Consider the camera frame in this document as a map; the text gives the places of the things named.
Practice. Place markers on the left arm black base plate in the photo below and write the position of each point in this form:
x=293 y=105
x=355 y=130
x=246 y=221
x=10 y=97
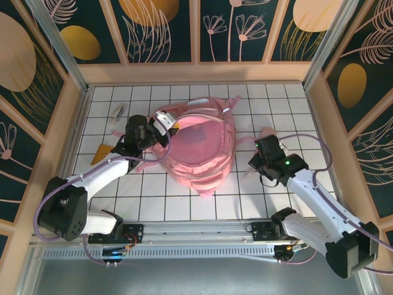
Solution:
x=135 y=233

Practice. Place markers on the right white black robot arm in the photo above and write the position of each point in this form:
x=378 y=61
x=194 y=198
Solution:
x=350 y=252

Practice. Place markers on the aluminium frame post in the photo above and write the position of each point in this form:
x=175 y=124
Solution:
x=325 y=46
x=66 y=61

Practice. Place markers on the small controller board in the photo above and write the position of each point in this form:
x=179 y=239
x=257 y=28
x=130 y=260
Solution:
x=290 y=250
x=115 y=253

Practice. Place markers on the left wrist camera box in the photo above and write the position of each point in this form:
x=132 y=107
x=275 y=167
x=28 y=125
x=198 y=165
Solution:
x=164 y=120

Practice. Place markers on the pink backpack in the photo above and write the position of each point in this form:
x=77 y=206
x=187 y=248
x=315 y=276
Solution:
x=199 y=153

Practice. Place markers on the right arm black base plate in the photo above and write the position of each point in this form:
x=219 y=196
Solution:
x=261 y=232

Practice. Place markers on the aluminium mounting rail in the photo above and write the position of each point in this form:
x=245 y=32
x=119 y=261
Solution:
x=196 y=229

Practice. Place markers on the grey metal shelf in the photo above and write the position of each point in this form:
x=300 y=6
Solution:
x=196 y=276

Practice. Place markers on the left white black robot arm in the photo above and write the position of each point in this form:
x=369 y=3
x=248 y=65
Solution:
x=64 y=209

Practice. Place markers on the clear pack of pens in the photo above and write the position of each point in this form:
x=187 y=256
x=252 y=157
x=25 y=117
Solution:
x=118 y=113

